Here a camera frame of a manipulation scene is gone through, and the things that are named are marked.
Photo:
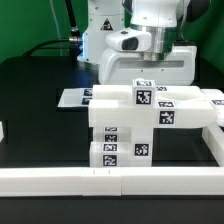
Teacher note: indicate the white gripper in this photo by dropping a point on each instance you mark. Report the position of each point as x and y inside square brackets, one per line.
[133, 54]

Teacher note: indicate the white tagged cube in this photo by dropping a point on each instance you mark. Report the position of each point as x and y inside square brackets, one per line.
[143, 92]

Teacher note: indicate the white chair back frame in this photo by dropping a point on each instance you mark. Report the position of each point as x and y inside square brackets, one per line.
[173, 107]

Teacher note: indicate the white chair seat part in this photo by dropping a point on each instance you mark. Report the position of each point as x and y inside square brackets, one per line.
[141, 147]

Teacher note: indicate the white base tag plate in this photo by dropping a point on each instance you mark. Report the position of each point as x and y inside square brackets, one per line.
[75, 97]

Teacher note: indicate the white right obstacle bar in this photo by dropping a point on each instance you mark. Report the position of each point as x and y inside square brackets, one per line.
[214, 139]

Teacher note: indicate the white front obstacle bar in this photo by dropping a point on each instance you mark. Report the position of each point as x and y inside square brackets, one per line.
[111, 181]

